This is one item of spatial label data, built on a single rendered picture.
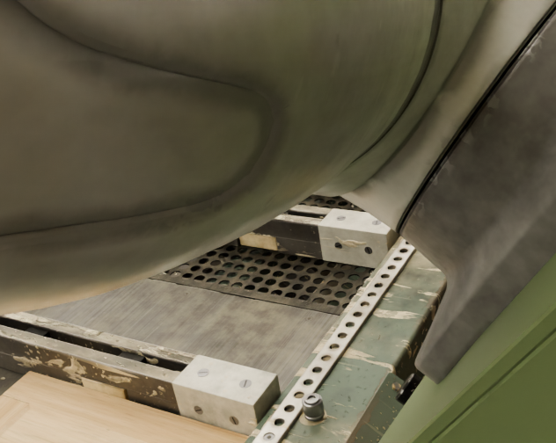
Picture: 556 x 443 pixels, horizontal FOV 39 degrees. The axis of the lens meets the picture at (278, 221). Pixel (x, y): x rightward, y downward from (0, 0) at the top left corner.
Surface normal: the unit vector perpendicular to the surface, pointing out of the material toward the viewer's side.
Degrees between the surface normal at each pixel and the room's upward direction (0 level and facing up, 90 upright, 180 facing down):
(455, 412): 87
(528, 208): 49
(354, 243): 90
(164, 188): 162
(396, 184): 89
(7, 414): 57
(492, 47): 90
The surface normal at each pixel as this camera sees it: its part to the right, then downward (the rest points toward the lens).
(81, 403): -0.15, -0.87
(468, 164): -0.52, 0.26
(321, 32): 0.86, 0.25
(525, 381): -0.54, 0.59
